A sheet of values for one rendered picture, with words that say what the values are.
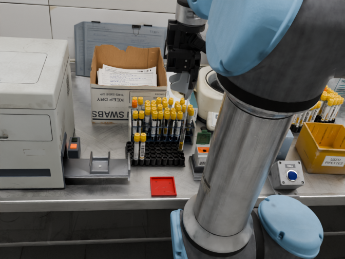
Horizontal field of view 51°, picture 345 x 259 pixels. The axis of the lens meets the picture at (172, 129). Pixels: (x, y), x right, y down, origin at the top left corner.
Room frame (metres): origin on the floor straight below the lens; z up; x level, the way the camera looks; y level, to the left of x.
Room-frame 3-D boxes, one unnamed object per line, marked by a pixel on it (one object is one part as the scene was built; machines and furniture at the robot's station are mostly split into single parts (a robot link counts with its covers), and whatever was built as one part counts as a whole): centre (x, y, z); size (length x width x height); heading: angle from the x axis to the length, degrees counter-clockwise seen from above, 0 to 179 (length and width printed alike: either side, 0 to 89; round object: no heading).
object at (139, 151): (0.81, 0.04, 0.93); 0.17 x 0.09 x 0.11; 102
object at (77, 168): (0.69, 0.20, 0.92); 0.21 x 0.07 x 0.05; 101
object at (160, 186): (0.69, 0.01, 0.88); 0.07 x 0.07 x 0.01; 11
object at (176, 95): (1.11, -0.01, 0.92); 0.24 x 0.12 x 0.10; 11
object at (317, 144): (0.90, -0.48, 0.93); 0.13 x 0.13 x 0.10; 7
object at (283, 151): (0.88, -0.31, 0.92); 0.10 x 0.07 x 0.10; 96
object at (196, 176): (0.78, -0.10, 0.89); 0.09 x 0.05 x 0.04; 11
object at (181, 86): (0.80, -0.01, 1.13); 0.06 x 0.03 x 0.09; 102
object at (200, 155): (0.78, -0.10, 0.92); 0.05 x 0.04 x 0.06; 11
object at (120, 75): (1.09, 0.18, 0.95); 0.29 x 0.25 x 0.15; 11
